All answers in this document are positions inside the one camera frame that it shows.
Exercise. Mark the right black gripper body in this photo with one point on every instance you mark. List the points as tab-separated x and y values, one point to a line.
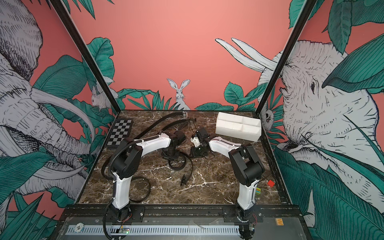
199	151

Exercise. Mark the black frame post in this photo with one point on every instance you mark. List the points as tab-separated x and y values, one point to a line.
70	26
298	27

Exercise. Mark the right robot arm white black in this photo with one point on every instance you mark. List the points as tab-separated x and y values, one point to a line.
246	164

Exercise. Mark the white slotted cable duct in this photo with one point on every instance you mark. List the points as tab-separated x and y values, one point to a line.
141	230

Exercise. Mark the red cube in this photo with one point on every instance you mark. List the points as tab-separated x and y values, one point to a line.
271	183

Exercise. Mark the black belt upper long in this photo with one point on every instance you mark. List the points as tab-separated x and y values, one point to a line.
184	123

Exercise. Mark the right black frame post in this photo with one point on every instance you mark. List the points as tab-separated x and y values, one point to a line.
298	27

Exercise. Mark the white foam storage box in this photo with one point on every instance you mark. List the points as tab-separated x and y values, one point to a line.
240	127

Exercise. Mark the left black frame post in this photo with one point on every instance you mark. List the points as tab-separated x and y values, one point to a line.
70	26

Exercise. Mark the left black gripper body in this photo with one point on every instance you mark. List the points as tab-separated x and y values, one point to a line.
171	153

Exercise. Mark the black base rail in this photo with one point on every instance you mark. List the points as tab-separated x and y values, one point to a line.
230	213

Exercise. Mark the orange label sticker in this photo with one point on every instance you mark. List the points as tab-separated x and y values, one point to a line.
279	221

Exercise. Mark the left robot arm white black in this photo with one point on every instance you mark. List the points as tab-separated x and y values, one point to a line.
126	160

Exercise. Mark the black white checkerboard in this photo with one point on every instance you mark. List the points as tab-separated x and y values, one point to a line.
120	131

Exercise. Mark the long black belt s-curved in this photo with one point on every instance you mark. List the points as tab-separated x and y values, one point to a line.
178	163

